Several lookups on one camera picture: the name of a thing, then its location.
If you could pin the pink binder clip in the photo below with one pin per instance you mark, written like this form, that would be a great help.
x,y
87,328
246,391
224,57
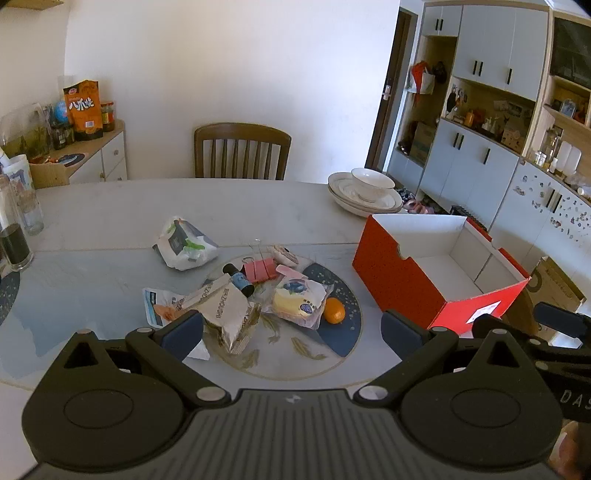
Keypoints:
x,y
259,271

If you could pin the pairs of shoes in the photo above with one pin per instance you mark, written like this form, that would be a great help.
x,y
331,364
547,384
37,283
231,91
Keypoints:
x,y
418,203

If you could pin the red hanging bag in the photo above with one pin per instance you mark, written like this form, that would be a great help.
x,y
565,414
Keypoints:
x,y
418,78

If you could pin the silver snack packet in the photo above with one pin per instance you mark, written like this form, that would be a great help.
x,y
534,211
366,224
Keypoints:
x,y
226,311

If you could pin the small orange kumquat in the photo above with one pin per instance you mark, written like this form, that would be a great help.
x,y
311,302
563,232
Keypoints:
x,y
333,311

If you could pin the clear glass dome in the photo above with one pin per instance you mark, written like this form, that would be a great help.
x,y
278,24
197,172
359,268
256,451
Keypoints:
x,y
25,134

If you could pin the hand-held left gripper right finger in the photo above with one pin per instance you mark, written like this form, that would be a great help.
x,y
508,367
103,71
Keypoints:
x,y
400,334

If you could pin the red cardboard box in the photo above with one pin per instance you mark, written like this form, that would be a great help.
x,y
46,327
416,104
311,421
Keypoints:
x,y
392,272

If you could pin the dark brown door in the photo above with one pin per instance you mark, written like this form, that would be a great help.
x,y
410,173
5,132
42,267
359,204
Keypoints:
x,y
390,115

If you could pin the dark sauce bottle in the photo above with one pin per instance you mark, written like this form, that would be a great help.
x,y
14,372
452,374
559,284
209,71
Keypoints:
x,y
14,244

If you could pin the brown cardboard floor box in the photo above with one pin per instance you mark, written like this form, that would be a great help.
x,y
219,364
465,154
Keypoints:
x,y
556,286

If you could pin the stack of white plates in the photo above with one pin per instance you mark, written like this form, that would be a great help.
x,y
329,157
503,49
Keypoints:
x,y
344,196

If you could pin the white gold-rimmed bowl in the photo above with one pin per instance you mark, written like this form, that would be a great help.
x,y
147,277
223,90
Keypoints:
x,y
371,182

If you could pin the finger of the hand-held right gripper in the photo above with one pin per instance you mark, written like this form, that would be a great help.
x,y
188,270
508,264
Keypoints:
x,y
501,323
556,317

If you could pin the small blue label bottle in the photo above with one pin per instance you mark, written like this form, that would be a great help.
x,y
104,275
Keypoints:
x,y
239,280

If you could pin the red-lidded jar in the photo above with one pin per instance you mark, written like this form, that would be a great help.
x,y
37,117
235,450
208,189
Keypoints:
x,y
107,116

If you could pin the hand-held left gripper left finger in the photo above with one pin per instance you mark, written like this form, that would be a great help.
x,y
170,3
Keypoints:
x,y
185,333

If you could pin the orange jar in cabinet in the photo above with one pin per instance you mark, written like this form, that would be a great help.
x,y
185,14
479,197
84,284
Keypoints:
x,y
470,118

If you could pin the yellow cake packet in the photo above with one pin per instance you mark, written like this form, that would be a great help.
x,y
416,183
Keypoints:
x,y
295,297

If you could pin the orange snack bag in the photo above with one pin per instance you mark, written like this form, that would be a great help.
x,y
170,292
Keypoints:
x,y
84,110

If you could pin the dark blue placemat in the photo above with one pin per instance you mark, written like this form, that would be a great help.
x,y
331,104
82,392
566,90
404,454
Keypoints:
x,y
7,297

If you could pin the white printed cup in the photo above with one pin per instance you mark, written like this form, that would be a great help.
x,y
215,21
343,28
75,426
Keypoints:
x,y
18,173

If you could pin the white wall cabinet unit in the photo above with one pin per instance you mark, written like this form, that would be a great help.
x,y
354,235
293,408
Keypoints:
x,y
489,152

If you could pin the clear drinking glass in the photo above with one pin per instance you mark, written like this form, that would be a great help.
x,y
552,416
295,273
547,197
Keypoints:
x,y
31,214

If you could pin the cardboard box in cabinet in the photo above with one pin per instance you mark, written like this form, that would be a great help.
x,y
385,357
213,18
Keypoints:
x,y
422,143

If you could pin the white and orange sachet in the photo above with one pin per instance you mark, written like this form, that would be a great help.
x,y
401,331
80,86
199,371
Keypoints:
x,y
159,307

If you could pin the round blue fish placemat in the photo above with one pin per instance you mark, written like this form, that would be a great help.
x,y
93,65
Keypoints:
x,y
337,286

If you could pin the white marble desktop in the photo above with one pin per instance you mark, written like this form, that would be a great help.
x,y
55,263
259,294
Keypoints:
x,y
115,217

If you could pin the white sideboard cabinet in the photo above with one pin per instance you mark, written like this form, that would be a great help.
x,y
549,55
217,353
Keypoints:
x,y
111,157

